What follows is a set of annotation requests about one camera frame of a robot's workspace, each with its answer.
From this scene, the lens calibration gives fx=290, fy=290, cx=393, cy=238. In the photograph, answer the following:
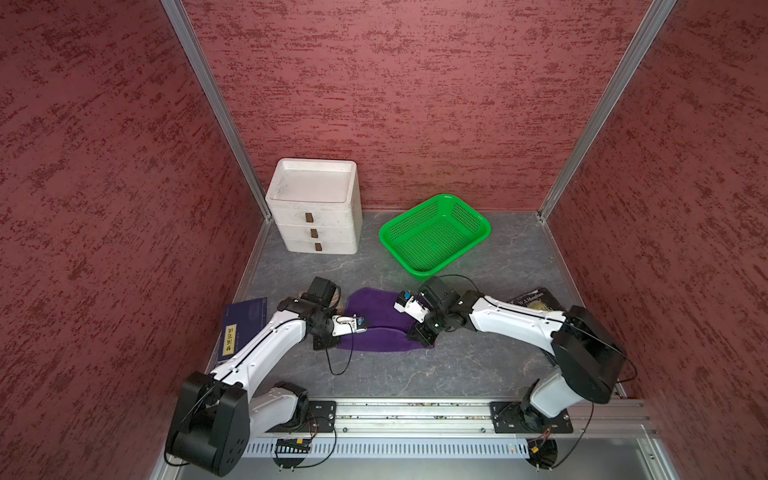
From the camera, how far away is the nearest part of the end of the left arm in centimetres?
60

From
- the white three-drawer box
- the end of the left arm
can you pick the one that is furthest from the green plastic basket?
the end of the left arm

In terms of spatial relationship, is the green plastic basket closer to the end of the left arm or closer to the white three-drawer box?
the white three-drawer box

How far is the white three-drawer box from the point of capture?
92 centimetres

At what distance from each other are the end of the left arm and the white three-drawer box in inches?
11.4
